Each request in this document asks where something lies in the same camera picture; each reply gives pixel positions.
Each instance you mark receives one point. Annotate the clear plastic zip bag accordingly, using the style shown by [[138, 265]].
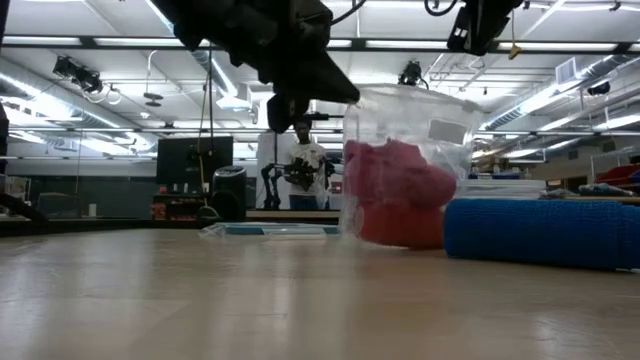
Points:
[[400, 110]]

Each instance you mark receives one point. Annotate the black metal table frame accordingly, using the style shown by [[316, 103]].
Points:
[[100, 226]]

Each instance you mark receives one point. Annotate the person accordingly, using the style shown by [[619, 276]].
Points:
[[306, 150]]

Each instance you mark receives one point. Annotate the red bandage roll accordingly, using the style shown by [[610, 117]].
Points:
[[400, 227]]

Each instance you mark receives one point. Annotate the red and black tool cart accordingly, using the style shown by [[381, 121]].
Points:
[[175, 207]]

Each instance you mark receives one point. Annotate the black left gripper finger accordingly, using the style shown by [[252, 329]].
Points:
[[320, 80], [286, 114]]

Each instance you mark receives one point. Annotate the red storage bins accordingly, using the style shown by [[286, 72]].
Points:
[[617, 176]]

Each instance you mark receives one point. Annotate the white cabinet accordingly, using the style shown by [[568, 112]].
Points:
[[267, 170]]

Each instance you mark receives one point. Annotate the black background robot arms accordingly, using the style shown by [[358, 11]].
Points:
[[300, 172]]

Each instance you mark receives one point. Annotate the blue elastic bandage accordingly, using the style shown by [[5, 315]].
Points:
[[540, 235]]

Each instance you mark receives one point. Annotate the black monitor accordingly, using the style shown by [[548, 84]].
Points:
[[180, 160]]

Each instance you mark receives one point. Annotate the clear lid with teal rim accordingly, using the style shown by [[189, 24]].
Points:
[[270, 231]]

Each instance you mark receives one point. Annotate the black ceiling device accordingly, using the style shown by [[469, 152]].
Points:
[[411, 73], [80, 75]]

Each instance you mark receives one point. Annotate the pink bandage roll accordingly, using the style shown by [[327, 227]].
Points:
[[395, 175]]

